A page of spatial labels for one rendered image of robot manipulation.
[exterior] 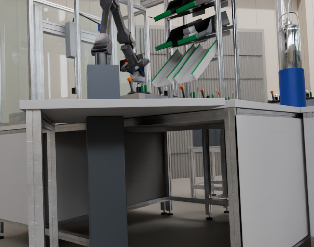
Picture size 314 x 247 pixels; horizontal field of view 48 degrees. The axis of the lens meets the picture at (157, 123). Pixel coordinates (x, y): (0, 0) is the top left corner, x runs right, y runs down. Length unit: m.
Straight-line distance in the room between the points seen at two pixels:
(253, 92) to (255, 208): 5.52
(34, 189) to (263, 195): 0.93
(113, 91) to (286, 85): 1.20
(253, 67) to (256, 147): 5.56
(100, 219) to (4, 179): 1.42
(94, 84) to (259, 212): 0.89
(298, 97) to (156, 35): 4.46
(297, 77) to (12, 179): 2.08
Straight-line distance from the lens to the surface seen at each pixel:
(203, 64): 1.71
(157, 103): 1.21
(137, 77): 2.02
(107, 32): 1.72
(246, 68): 6.97
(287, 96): 2.35
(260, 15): 7.46
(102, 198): 1.56
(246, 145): 1.45
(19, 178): 2.67
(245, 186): 1.44
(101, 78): 1.58
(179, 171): 6.33
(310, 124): 2.03
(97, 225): 1.58
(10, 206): 2.82
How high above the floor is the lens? 0.72
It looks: 3 degrees up
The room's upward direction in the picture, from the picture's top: 2 degrees counter-clockwise
